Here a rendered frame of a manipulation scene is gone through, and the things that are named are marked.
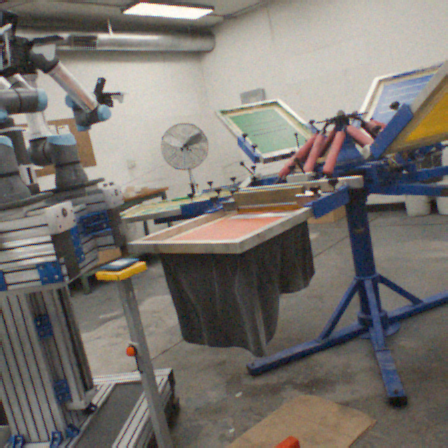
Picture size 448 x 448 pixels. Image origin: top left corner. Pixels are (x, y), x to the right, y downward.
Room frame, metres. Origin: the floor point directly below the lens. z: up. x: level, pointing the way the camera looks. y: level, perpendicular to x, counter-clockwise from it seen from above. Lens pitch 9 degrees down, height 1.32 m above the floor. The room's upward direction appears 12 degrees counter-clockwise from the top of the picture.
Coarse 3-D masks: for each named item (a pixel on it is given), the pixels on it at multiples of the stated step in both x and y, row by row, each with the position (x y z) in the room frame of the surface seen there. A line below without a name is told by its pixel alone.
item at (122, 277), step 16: (96, 272) 1.64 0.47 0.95; (112, 272) 1.60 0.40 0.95; (128, 272) 1.59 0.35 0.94; (128, 288) 1.63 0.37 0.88; (128, 304) 1.62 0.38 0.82; (128, 320) 1.64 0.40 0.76; (144, 336) 1.65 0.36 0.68; (144, 352) 1.63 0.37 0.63; (144, 368) 1.62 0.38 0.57; (144, 384) 1.64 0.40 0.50; (160, 400) 1.65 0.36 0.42; (160, 416) 1.63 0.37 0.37; (160, 432) 1.62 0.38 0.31
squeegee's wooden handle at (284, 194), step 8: (240, 192) 2.23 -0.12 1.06; (248, 192) 2.20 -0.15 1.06; (256, 192) 2.16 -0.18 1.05; (264, 192) 2.13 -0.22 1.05; (272, 192) 2.11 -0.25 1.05; (280, 192) 2.08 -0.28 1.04; (288, 192) 2.05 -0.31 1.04; (296, 192) 2.02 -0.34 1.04; (304, 192) 2.02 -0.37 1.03; (240, 200) 2.23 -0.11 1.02; (248, 200) 2.20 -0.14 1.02; (256, 200) 2.17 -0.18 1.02; (264, 200) 2.14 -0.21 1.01; (272, 200) 2.11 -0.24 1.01; (280, 200) 2.08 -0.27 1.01; (288, 200) 2.05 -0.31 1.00; (296, 200) 2.03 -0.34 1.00
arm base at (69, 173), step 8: (80, 160) 2.19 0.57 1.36; (56, 168) 2.14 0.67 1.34; (64, 168) 2.12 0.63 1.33; (72, 168) 2.13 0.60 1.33; (80, 168) 2.15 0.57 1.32; (56, 176) 2.14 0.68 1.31; (64, 176) 2.11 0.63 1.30; (72, 176) 2.11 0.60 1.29; (80, 176) 2.13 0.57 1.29; (56, 184) 2.12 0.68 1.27; (64, 184) 2.10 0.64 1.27; (72, 184) 2.10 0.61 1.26
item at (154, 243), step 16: (304, 208) 1.86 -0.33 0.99; (192, 224) 2.13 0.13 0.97; (272, 224) 1.67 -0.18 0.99; (288, 224) 1.72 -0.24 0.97; (144, 240) 1.92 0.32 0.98; (160, 240) 1.97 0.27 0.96; (192, 240) 1.68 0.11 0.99; (208, 240) 1.62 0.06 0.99; (224, 240) 1.57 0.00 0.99; (240, 240) 1.52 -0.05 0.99; (256, 240) 1.57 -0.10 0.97
